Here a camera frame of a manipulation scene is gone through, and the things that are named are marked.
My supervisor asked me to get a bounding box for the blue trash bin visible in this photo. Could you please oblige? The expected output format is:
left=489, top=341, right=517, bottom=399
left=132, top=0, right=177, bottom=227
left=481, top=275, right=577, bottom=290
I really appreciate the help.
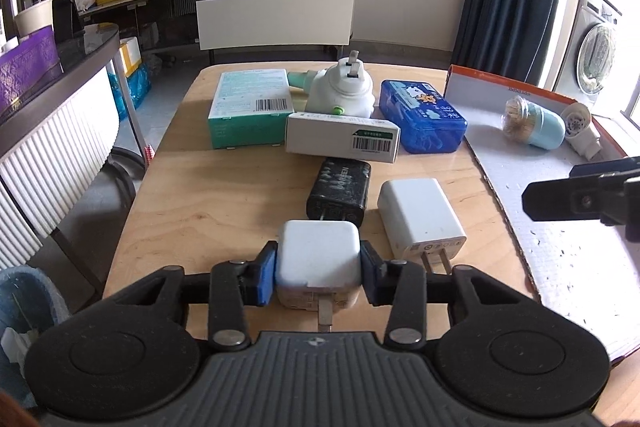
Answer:
left=0, top=266, right=71, bottom=408

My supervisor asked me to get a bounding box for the black charger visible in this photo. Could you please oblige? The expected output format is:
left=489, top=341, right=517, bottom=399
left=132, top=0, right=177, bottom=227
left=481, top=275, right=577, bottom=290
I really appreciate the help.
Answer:
left=306, top=158, right=373, bottom=228

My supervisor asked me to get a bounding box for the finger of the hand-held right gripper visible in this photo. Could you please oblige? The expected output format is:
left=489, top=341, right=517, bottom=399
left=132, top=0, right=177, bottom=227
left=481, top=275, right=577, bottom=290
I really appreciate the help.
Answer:
left=521, top=174, right=640, bottom=229
left=569, top=157, right=640, bottom=178

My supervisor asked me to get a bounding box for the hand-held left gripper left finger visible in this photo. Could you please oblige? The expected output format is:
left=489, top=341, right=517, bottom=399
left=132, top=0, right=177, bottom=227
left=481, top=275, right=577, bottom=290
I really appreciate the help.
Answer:
left=107, top=241, right=279, bottom=353

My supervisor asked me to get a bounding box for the blue plastic box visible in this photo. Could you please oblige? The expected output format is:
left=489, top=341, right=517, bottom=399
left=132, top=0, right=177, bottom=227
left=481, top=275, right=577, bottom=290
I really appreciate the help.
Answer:
left=378, top=79, right=469, bottom=155

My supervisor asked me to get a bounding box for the yellow and white carton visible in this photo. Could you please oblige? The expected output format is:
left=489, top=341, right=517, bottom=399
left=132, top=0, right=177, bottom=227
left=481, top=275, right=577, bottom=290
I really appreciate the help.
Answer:
left=117, top=38, right=143, bottom=78

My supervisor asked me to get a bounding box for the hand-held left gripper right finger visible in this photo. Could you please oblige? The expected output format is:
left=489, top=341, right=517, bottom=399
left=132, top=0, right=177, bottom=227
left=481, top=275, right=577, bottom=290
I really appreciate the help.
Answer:
left=360, top=239, right=543, bottom=353

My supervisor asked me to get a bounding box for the black stand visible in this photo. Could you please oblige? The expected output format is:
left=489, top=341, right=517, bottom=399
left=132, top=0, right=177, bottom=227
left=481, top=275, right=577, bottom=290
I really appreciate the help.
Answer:
left=51, top=0, right=86, bottom=42

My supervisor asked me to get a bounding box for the silver washing machine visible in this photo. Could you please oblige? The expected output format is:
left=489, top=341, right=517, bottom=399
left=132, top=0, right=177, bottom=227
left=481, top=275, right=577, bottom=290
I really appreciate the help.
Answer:
left=552, top=0, right=623, bottom=112

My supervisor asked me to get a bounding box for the orange-rimmed cardboard box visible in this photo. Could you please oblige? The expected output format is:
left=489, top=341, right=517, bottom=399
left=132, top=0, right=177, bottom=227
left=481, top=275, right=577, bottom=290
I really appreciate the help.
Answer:
left=442, top=64, right=640, bottom=363

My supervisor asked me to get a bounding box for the white charger with prongs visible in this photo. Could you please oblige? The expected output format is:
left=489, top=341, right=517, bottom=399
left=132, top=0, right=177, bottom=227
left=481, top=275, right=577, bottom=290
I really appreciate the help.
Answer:
left=376, top=178, right=468, bottom=280

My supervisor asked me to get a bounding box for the white cabinet drawer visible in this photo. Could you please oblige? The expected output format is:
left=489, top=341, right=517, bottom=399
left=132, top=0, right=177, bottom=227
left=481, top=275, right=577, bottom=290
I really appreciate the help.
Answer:
left=196, top=0, right=356, bottom=52

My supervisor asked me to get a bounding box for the white cup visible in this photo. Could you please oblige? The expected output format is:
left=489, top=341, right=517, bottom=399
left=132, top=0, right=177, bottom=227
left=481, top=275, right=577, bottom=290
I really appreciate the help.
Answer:
left=14, top=0, right=55, bottom=40

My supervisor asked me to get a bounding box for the blue plastic bag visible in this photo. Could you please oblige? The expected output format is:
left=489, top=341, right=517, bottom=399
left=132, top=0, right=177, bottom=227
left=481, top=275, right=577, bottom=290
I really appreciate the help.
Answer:
left=107, top=62, right=153, bottom=122

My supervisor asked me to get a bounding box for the white box with barcode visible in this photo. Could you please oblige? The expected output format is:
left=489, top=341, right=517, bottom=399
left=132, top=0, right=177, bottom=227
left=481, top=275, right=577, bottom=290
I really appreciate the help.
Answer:
left=285, top=111, right=402, bottom=165

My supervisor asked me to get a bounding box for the green and white box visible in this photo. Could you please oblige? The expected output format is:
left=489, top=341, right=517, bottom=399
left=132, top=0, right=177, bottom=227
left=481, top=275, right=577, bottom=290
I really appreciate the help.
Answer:
left=207, top=68, right=296, bottom=150

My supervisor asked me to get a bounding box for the purple patterned box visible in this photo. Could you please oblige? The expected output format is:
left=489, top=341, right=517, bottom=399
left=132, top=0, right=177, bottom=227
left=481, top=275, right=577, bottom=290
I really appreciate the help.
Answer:
left=0, top=26, right=63, bottom=118

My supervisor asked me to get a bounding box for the white cube charger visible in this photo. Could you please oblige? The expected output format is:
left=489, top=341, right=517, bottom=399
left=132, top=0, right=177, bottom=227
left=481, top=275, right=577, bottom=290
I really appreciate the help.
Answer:
left=274, top=219, right=363, bottom=334

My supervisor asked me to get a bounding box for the long television cabinet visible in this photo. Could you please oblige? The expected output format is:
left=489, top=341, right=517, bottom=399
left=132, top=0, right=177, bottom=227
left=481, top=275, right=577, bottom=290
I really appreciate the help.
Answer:
left=77, top=0, right=360, bottom=58

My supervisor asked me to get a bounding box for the light blue toothpick holder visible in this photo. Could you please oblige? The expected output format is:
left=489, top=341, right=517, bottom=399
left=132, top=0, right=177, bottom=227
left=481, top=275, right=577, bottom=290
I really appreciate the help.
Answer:
left=501, top=96, right=567, bottom=151

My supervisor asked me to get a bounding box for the white round plug-in device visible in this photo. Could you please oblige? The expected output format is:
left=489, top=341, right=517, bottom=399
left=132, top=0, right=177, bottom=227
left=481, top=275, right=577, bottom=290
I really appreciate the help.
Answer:
left=304, top=50, right=377, bottom=118

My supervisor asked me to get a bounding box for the round ribbed side table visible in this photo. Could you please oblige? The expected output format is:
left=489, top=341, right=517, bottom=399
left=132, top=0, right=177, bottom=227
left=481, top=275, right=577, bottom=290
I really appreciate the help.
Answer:
left=0, top=23, right=148, bottom=268

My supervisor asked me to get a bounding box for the teal plastic item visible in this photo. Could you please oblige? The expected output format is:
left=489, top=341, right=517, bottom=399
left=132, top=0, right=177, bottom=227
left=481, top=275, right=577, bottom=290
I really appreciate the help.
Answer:
left=286, top=69, right=316, bottom=92

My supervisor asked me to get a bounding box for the white plug-in night light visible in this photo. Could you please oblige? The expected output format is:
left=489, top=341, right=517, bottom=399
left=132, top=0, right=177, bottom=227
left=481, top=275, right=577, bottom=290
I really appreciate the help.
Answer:
left=559, top=101, right=603, bottom=160

